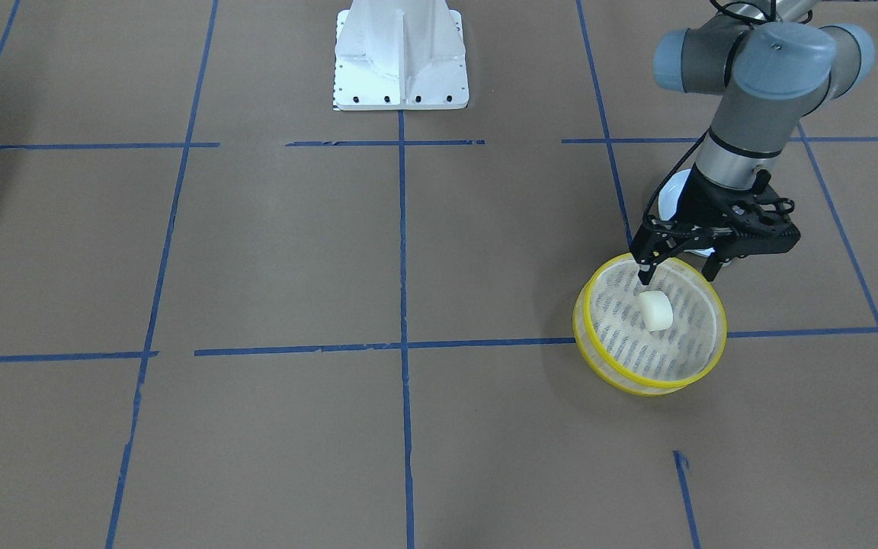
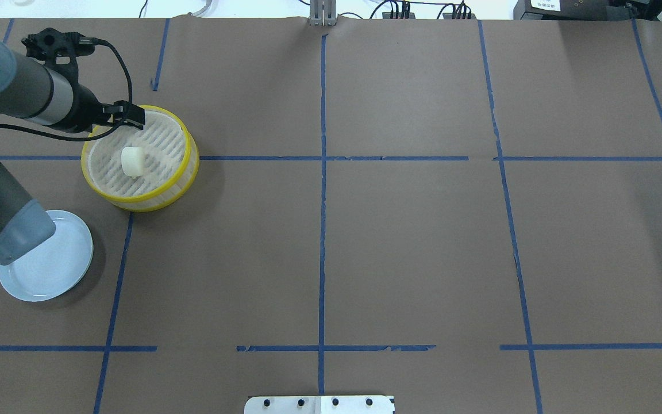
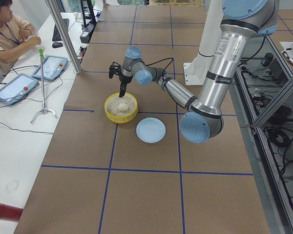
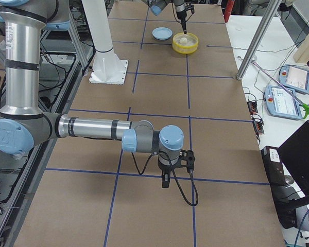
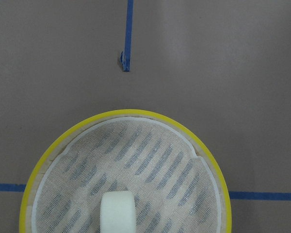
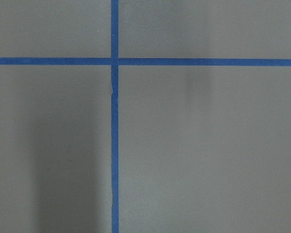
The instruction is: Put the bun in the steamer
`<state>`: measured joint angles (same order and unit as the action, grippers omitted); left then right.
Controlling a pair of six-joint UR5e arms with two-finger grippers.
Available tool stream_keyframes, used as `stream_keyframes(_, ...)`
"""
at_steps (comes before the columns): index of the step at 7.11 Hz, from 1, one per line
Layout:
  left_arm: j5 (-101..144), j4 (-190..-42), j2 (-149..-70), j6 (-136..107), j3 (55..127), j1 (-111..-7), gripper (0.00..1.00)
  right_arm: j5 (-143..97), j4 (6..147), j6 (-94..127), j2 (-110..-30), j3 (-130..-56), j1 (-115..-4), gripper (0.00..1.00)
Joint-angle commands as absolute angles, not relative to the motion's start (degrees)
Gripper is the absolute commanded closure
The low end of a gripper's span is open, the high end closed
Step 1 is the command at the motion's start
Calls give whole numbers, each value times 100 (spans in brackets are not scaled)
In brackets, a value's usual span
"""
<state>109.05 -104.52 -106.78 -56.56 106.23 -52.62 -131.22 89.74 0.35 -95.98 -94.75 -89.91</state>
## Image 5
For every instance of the white steamed bun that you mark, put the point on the white steamed bun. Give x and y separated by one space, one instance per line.
118 212

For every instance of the yellow round steamer basket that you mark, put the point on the yellow round steamer basket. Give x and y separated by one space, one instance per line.
177 184

